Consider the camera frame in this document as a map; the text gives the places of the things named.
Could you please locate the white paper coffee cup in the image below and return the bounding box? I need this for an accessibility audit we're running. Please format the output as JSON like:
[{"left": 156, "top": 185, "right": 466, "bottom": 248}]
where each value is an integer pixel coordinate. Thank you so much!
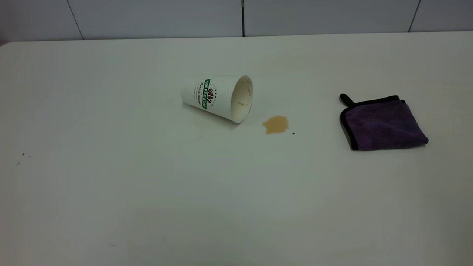
[{"left": 180, "top": 75, "right": 254, "bottom": 124}]

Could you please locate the brown coffee spill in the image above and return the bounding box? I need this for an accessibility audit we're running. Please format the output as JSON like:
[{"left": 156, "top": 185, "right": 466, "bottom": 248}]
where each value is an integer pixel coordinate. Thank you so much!
[{"left": 262, "top": 115, "right": 289, "bottom": 135}]

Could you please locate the purple cloth with black trim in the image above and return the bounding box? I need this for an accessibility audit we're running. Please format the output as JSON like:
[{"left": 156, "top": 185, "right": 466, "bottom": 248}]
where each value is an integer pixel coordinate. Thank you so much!
[{"left": 339, "top": 93, "right": 429, "bottom": 151}]

